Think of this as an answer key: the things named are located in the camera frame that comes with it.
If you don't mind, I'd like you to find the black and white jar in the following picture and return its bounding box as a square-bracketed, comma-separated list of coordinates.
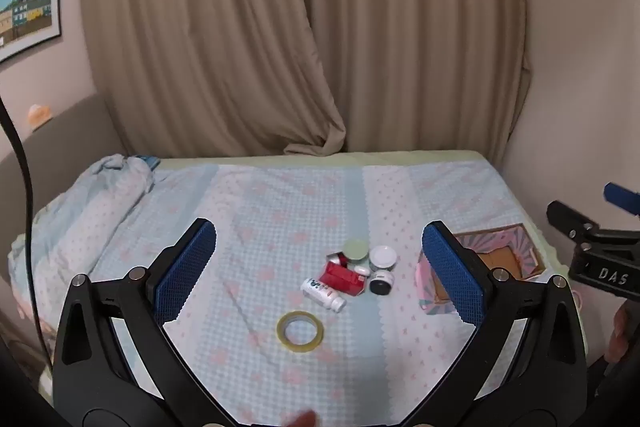
[369, 270, 394, 297]

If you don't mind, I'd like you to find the white plastic bottle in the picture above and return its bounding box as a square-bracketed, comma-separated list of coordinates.
[300, 277, 348, 314]

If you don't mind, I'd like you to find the black cable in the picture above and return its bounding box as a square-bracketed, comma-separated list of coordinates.
[0, 97, 40, 358]

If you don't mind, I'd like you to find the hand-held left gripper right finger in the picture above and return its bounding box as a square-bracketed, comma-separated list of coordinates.
[400, 221, 588, 427]

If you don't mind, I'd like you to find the crumpled dotted quilt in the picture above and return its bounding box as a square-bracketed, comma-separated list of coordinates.
[9, 153, 157, 308]

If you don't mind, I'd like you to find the pink cardboard box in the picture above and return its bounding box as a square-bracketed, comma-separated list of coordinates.
[416, 223, 547, 316]

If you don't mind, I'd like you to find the white lid jar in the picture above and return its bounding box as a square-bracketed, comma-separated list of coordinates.
[369, 245, 398, 272]

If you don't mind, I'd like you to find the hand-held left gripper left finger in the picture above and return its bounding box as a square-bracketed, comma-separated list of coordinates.
[52, 218, 236, 427]

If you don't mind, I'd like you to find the red carton box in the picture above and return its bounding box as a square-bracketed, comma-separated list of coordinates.
[318, 259, 366, 297]

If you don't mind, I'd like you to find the beige curtain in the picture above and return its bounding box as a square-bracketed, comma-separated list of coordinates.
[290, 0, 532, 154]
[80, 0, 347, 158]

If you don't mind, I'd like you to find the orange plush toy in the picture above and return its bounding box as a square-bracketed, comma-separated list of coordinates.
[27, 104, 54, 128]

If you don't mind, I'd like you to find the pale green bed sheet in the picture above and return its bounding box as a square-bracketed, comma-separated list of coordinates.
[155, 150, 559, 269]

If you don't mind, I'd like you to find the dark cloth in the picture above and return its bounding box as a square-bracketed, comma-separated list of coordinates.
[585, 349, 633, 410]

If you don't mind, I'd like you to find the person's left hand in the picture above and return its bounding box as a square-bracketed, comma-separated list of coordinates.
[281, 409, 319, 427]

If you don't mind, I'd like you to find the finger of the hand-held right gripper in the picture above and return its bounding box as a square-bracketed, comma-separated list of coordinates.
[603, 182, 640, 216]
[546, 200, 601, 241]

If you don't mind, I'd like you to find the framed wall picture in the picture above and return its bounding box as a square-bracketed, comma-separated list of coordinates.
[0, 0, 63, 64]

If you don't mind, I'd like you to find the blue pink patterned blanket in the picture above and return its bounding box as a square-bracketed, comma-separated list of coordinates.
[7, 154, 587, 427]

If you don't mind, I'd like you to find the person's right hand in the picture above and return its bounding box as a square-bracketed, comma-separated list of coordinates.
[606, 301, 633, 364]

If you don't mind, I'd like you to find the clear tape roll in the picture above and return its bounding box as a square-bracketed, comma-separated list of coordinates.
[276, 310, 325, 352]

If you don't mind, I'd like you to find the green lid jar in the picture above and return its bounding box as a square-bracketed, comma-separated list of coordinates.
[341, 239, 371, 263]

